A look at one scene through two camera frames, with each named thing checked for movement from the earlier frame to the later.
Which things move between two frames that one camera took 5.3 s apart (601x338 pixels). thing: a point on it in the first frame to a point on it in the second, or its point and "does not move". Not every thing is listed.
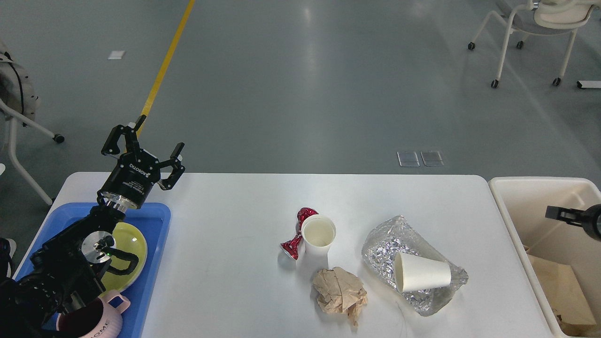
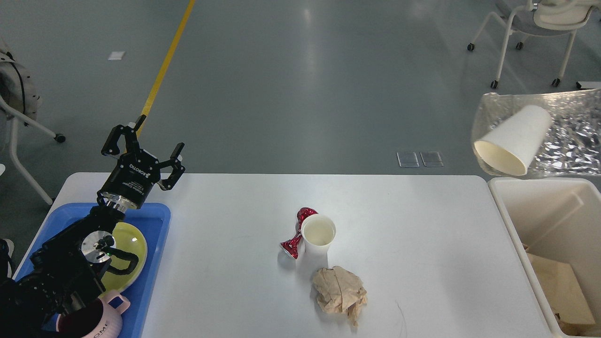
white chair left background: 12,115 does not move
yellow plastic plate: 127,238 does not move
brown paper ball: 339,290 does not move
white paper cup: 413,273 to 510,148
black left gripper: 136,172 does not move
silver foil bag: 383,240 to 572,144
